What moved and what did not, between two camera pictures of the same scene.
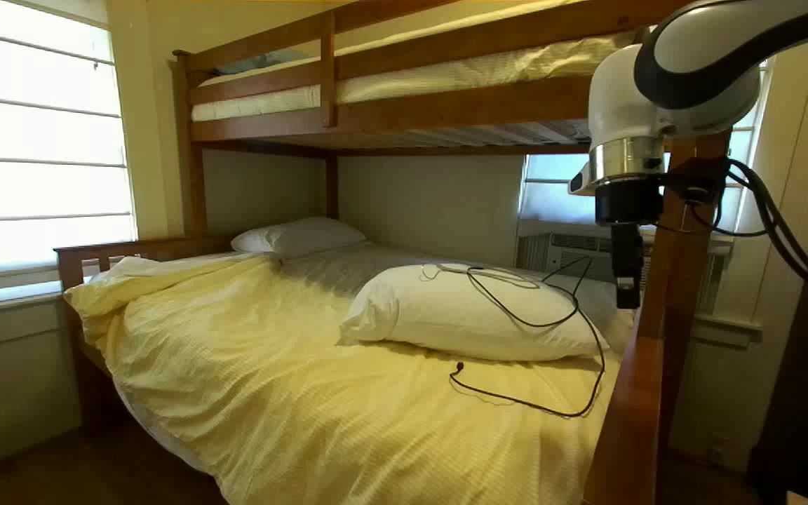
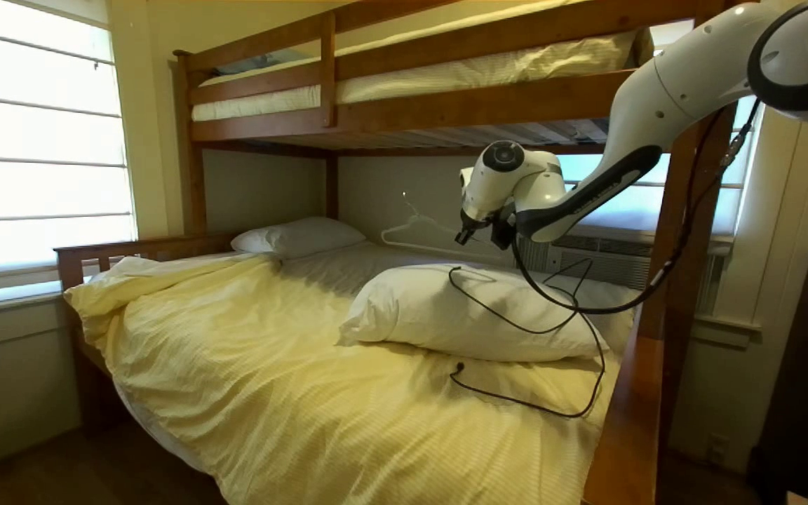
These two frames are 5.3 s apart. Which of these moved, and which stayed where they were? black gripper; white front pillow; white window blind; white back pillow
Moved: black gripper
Stayed: white back pillow; white window blind; white front pillow
